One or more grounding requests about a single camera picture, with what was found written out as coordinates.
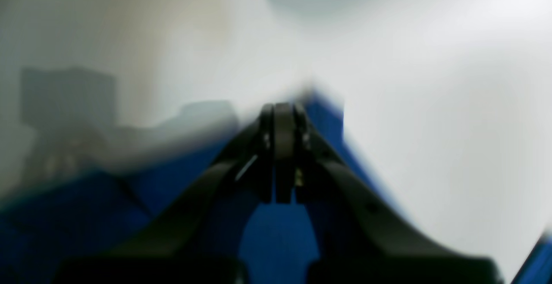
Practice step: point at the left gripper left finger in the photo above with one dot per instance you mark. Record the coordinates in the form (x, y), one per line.
(196, 239)

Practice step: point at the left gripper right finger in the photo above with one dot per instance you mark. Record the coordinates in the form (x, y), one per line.
(361, 239)

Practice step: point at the dark blue t-shirt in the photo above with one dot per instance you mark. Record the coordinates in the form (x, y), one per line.
(100, 211)

